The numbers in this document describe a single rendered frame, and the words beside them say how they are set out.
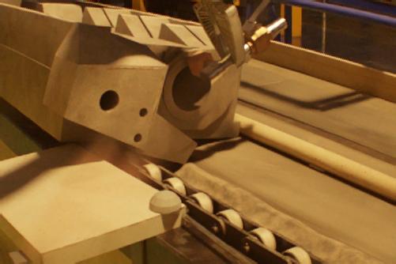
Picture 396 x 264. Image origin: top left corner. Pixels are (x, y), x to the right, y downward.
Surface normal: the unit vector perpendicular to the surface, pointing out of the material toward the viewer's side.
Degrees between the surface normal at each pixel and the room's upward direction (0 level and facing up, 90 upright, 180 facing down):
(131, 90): 90
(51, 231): 0
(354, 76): 90
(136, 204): 0
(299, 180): 0
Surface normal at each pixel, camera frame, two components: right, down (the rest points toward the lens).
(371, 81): -0.81, 0.18
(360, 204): 0.01, -0.94
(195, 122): 0.58, 0.28
